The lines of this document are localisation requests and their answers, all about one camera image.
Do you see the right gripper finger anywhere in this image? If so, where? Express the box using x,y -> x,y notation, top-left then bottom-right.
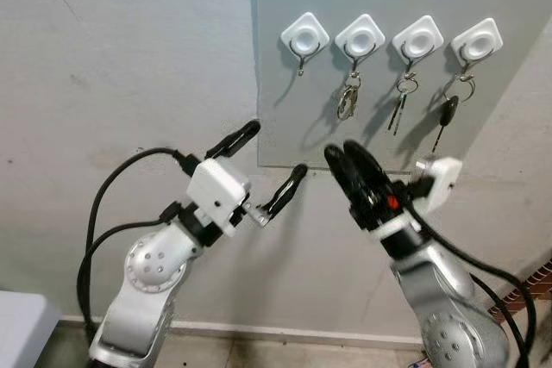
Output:
323,145 -> 368,210
342,139 -> 390,197

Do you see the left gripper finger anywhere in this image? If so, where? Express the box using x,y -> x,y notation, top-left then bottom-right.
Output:
205,119 -> 262,160
261,163 -> 311,219

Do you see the red brick pattern panel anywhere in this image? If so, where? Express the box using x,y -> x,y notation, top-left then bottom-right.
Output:
490,259 -> 552,327

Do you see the white plastic folding table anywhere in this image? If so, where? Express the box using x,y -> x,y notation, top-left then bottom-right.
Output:
0,290 -> 62,368

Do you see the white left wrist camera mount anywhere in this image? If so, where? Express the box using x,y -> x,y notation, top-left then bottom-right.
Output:
185,156 -> 252,236

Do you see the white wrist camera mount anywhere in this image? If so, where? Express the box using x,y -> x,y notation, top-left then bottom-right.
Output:
185,156 -> 252,236
361,156 -> 464,239

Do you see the ring with thin keys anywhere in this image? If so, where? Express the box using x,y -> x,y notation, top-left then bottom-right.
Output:
386,70 -> 422,137

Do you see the silver carabiner key ring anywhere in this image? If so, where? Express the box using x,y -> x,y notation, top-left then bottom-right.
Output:
335,70 -> 364,124

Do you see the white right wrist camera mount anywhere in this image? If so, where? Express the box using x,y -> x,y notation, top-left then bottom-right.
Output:
361,156 -> 464,239

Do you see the black headed key on ring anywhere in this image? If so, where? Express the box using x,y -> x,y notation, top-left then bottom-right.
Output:
430,74 -> 478,154

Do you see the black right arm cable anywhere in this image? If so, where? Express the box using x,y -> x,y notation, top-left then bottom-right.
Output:
388,185 -> 538,368

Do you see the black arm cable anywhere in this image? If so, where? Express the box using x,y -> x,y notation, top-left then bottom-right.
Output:
85,147 -> 204,250
75,216 -> 175,336
388,185 -> 538,368

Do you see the white square wall hook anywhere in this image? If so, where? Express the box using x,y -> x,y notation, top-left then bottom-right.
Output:
334,12 -> 387,72
279,11 -> 332,77
392,14 -> 446,72
449,16 -> 505,77

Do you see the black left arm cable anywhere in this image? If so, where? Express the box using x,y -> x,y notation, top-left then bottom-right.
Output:
85,147 -> 204,250
75,216 -> 175,336

